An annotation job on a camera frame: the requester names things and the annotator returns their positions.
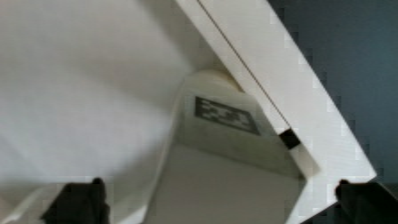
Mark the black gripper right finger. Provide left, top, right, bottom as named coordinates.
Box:
left=334, top=180, right=398, bottom=224

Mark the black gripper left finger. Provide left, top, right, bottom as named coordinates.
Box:
left=39, top=178, right=110, bottom=224

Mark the white table leg with tag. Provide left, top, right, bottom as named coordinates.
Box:
left=142, top=70, right=303, bottom=224

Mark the white square tabletop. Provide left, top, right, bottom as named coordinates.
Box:
left=0, top=0, right=376, bottom=224

